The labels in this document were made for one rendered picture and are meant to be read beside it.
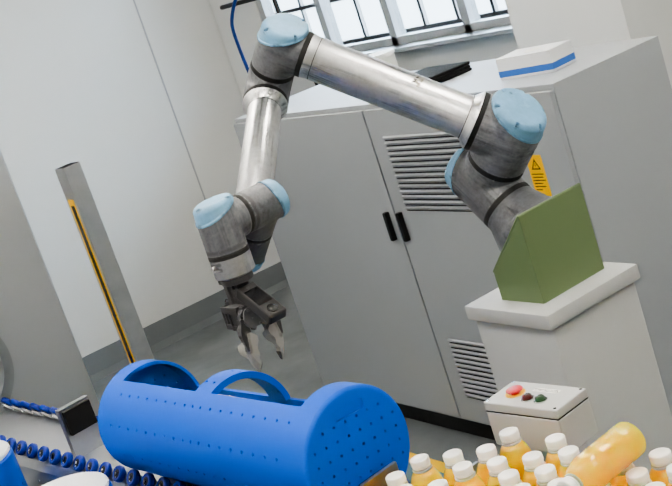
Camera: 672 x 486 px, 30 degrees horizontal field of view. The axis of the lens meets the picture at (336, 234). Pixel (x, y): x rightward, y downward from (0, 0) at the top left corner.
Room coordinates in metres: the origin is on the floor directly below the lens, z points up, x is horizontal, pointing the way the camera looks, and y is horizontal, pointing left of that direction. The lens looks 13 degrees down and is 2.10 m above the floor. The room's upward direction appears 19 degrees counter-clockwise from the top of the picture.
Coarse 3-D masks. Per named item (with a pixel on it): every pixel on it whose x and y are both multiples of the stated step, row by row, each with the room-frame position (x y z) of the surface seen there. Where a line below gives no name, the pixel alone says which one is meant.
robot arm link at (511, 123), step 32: (288, 32) 3.09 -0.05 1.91; (256, 64) 3.15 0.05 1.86; (288, 64) 3.10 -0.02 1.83; (320, 64) 3.08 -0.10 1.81; (352, 64) 3.07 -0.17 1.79; (384, 64) 3.09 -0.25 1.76; (352, 96) 3.10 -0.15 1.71; (384, 96) 3.06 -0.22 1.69; (416, 96) 3.04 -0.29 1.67; (448, 96) 3.04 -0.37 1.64; (480, 96) 3.04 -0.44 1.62; (512, 96) 3.03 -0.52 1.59; (448, 128) 3.04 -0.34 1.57; (480, 128) 3.00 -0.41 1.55; (512, 128) 2.96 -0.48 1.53; (544, 128) 3.00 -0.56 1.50; (480, 160) 3.05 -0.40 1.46; (512, 160) 3.01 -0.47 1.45
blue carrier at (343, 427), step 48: (144, 384) 2.94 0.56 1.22; (192, 384) 3.16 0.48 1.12; (336, 384) 2.47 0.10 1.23; (144, 432) 2.85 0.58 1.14; (192, 432) 2.68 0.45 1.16; (240, 432) 2.53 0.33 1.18; (288, 432) 2.41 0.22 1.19; (336, 432) 2.39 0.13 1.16; (384, 432) 2.47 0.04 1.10; (192, 480) 2.75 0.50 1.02; (240, 480) 2.54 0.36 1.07; (288, 480) 2.39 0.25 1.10; (336, 480) 2.37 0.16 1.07
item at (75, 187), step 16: (64, 176) 3.75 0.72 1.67; (80, 176) 3.77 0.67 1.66; (64, 192) 3.78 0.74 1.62; (80, 192) 3.76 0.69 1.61; (80, 208) 3.75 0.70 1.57; (96, 208) 3.78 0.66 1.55; (80, 224) 3.76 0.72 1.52; (96, 224) 3.77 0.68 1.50; (96, 240) 3.75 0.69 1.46; (96, 256) 3.75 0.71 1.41; (112, 256) 3.77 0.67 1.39; (96, 272) 3.78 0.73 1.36; (112, 272) 3.76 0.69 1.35; (112, 288) 3.75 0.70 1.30; (112, 304) 3.76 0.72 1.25; (128, 304) 3.77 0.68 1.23; (128, 320) 3.76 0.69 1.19; (128, 336) 3.75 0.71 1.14; (144, 336) 3.78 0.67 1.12; (128, 352) 3.77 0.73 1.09; (144, 352) 3.76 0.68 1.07
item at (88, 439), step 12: (84, 396) 3.49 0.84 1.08; (60, 408) 3.45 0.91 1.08; (72, 408) 3.44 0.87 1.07; (84, 408) 3.46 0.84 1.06; (60, 420) 3.43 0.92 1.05; (72, 420) 3.43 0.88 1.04; (84, 420) 3.45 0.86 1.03; (96, 420) 3.47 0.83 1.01; (72, 432) 3.42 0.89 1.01; (84, 432) 3.46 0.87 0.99; (96, 432) 3.48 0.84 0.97; (72, 444) 3.43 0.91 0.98; (84, 444) 3.45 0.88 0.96; (96, 444) 3.47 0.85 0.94
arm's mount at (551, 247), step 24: (576, 192) 3.02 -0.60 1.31; (528, 216) 2.93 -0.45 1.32; (552, 216) 2.97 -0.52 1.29; (576, 216) 3.01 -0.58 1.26; (528, 240) 2.92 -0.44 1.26; (552, 240) 2.96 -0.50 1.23; (576, 240) 3.00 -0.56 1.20; (504, 264) 3.01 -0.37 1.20; (528, 264) 2.93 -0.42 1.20; (552, 264) 2.95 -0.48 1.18; (576, 264) 2.99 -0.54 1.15; (600, 264) 3.02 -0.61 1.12; (504, 288) 3.03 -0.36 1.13; (528, 288) 2.95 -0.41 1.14; (552, 288) 2.94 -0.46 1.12
